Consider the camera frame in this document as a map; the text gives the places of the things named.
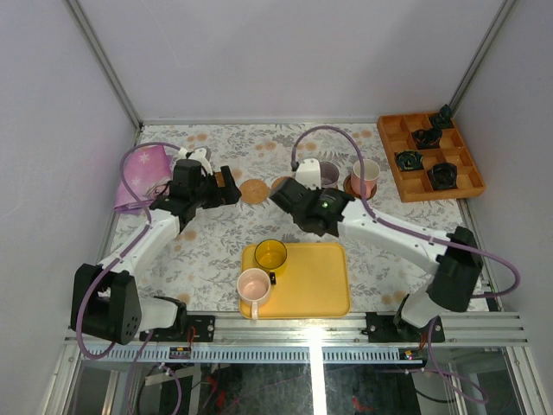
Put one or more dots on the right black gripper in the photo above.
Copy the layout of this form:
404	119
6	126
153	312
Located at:
318	192

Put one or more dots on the woven rattan coaster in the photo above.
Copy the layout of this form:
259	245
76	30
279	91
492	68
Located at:
254	191
277	182

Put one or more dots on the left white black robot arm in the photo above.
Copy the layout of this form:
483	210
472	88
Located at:
106	303

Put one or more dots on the yellow plastic tray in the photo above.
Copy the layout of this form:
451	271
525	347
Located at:
312	284

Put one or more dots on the pink purple folded cloth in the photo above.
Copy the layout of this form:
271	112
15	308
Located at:
147	172

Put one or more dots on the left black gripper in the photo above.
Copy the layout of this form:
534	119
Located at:
220	190

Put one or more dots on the black green wrapped item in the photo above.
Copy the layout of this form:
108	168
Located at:
409	160

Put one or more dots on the purple mug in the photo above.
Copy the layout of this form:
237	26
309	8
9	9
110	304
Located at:
329	175

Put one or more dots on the dark wooden coaster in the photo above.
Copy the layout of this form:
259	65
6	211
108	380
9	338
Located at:
220	180

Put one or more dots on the black wrapped item top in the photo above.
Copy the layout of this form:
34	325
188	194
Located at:
442	119

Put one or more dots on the black wrapped item bottom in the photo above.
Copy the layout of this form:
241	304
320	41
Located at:
443	176

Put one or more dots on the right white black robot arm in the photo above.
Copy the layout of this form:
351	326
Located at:
453	271

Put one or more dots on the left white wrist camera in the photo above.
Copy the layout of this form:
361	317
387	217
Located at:
201	154

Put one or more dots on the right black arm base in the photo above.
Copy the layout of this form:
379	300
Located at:
393	328

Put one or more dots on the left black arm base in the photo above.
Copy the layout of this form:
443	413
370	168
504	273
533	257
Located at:
167	319

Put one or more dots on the yellow glass cup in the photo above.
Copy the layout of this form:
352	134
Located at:
271	255

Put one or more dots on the orange compartment tray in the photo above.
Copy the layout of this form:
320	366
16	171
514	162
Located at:
396	132

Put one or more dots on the aluminium front rail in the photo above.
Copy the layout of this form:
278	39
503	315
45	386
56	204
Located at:
471	329

